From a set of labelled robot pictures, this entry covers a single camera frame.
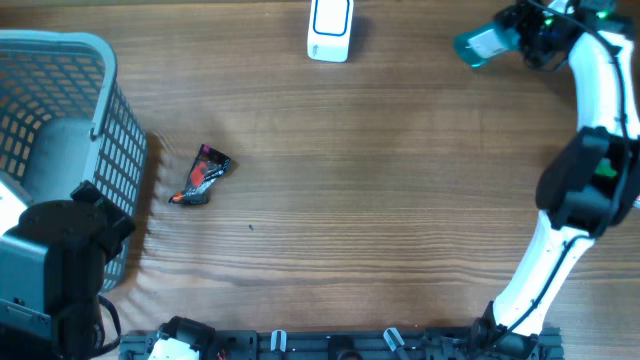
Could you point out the white barcode scanner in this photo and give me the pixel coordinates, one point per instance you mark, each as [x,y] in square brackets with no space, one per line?
[329,30]

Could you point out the blue mouthwash bottle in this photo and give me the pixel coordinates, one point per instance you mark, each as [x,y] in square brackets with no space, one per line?
[477,47]

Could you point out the black red snack wrapper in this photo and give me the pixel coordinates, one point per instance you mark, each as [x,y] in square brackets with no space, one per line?
[209,165]

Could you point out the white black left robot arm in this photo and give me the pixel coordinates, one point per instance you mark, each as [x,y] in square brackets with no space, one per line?
[52,272]

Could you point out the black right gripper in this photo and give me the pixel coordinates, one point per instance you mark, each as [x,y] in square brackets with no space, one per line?
[518,16]

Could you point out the grey plastic mesh basket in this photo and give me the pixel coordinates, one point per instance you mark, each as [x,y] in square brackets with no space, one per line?
[64,120]

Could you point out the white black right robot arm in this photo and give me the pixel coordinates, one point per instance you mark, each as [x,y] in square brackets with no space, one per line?
[590,186]

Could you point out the black mounting rail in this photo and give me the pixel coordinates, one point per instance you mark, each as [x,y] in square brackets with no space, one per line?
[429,344]

